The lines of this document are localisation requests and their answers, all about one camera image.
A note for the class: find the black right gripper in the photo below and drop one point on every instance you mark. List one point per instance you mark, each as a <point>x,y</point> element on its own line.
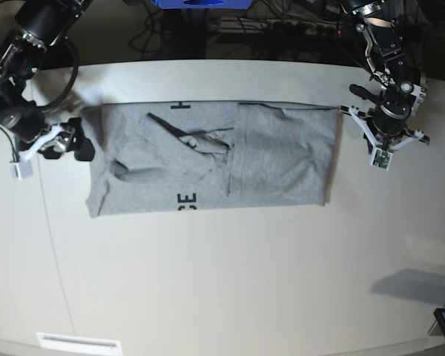
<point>28,123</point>

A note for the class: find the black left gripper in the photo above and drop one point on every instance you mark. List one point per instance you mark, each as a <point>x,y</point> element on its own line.
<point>389,116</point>

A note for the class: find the grey T-shirt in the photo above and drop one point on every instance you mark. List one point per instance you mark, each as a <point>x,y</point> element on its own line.
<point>153,157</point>

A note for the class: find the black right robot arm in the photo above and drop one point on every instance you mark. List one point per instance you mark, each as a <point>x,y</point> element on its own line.
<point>43,27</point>

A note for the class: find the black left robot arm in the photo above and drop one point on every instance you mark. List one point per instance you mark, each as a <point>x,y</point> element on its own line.
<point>402,86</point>

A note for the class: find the black power strip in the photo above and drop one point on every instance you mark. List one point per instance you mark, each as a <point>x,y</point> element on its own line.
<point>304,29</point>

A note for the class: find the white paper strip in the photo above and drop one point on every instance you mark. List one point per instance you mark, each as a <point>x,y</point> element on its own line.
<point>86,345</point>

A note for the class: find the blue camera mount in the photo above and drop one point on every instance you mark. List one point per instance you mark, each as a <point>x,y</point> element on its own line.
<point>202,4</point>

